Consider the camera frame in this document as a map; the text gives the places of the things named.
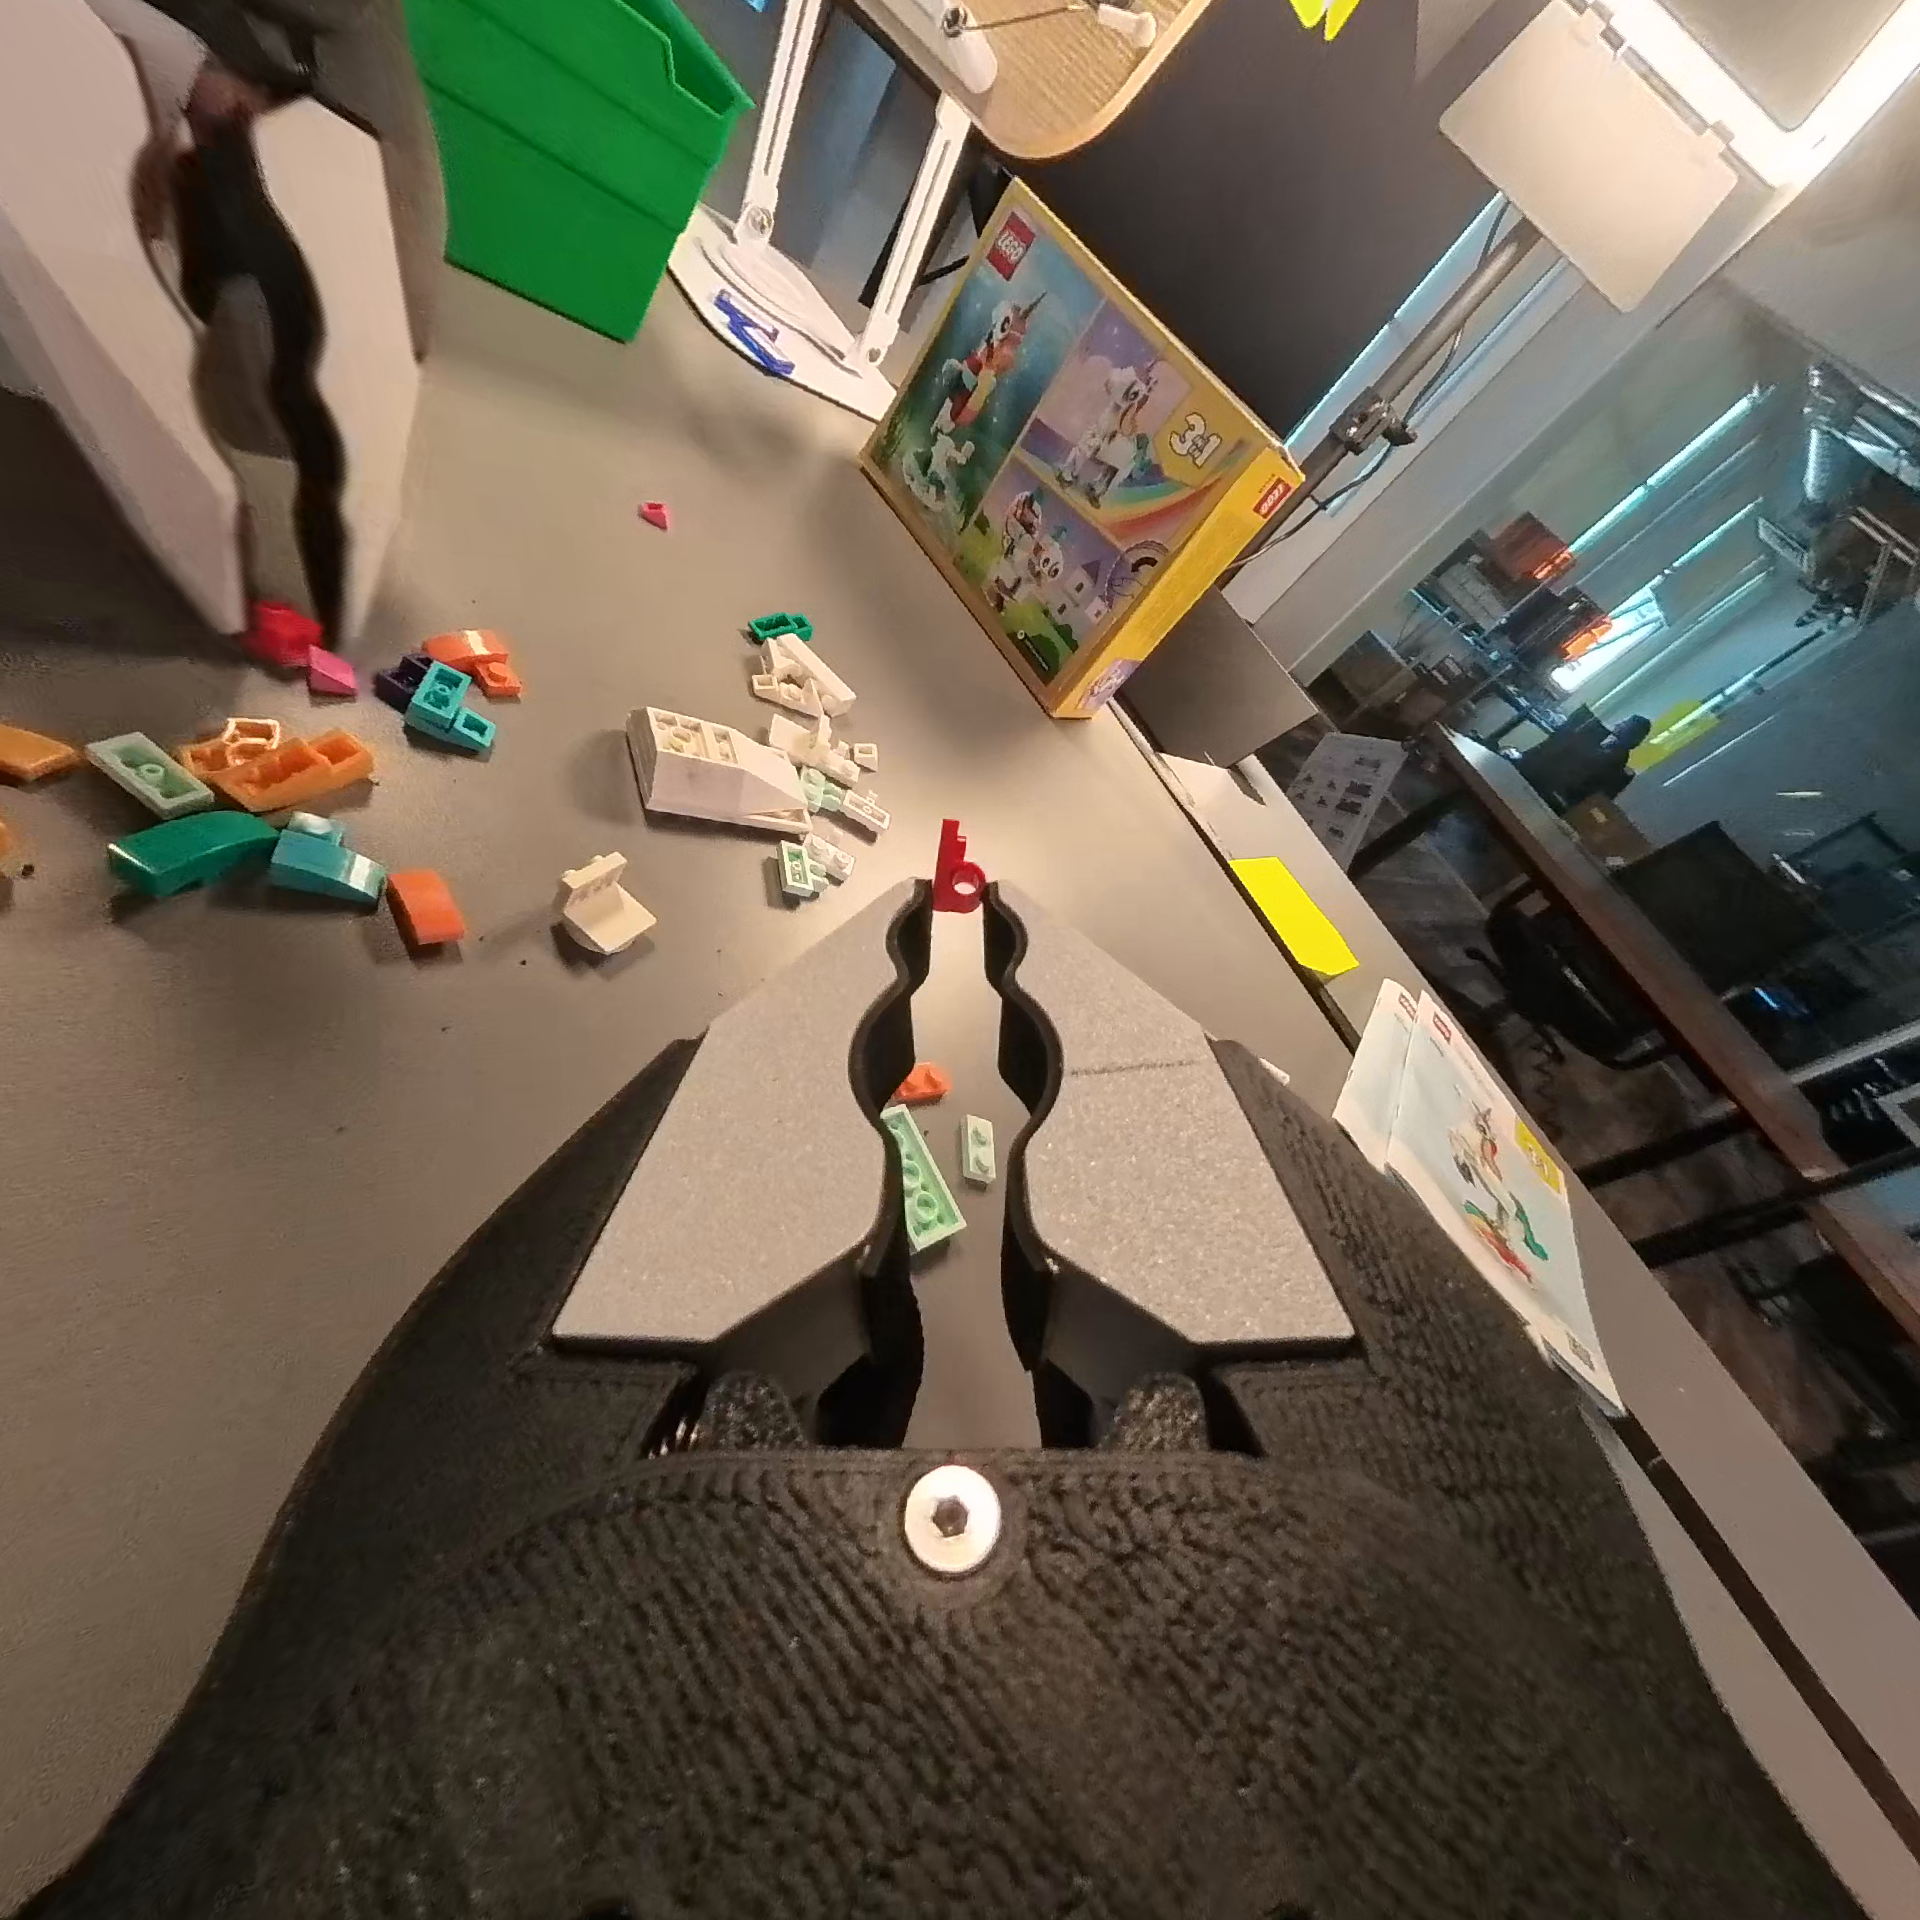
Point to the white lego seat piece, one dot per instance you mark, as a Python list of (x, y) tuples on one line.
[(599, 907)]

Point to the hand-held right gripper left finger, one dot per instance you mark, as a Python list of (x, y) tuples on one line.
[(734, 1171)]

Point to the printed paper sheet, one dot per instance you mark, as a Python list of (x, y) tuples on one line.
[(1349, 796)]

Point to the white lego wedge build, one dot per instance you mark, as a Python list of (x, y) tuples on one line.
[(705, 773)]

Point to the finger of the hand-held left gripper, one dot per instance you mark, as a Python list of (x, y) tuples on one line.
[(377, 299), (91, 299)]

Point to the small orange lego slope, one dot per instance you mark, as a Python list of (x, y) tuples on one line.
[(926, 1083)]

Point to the red lego brick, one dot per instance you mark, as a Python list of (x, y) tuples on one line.
[(283, 634)]

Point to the white lamp stand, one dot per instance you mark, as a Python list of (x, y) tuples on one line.
[(902, 225)]

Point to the teal lego plate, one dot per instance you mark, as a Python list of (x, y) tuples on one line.
[(783, 627)]

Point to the cluster of small white lego bricks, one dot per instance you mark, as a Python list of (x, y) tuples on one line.
[(804, 674)]

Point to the white flat panel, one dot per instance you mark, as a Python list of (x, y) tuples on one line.
[(1589, 148)]

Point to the black monitor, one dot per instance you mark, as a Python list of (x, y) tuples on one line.
[(1276, 225)]

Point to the long brown table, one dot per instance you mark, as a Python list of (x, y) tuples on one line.
[(1681, 961)]

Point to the round wooden table top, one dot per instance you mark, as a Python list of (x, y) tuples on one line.
[(1081, 75)]

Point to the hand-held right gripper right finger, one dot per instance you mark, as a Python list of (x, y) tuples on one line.
[(1172, 1171)]

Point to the lego instruction booklet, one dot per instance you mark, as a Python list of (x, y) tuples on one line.
[(1373, 1066), (1485, 1184)]

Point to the short light green lego plate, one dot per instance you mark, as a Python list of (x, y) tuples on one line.
[(980, 1149)]

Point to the pile of colourful lego bricks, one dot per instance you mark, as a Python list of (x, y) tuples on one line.
[(181, 857)]

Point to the yellow lego set box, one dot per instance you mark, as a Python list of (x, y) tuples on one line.
[(1050, 450)]

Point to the black office chair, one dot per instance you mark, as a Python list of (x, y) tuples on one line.
[(1561, 974)]

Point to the yellow sticky note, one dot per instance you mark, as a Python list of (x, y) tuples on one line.
[(1292, 915)]

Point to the green plastic bin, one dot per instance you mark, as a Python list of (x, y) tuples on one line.
[(599, 75), (557, 241)]

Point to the long light green lego plate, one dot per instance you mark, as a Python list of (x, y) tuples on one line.
[(917, 1177)]

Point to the red lego piece with hole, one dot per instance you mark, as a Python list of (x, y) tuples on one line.
[(955, 877)]

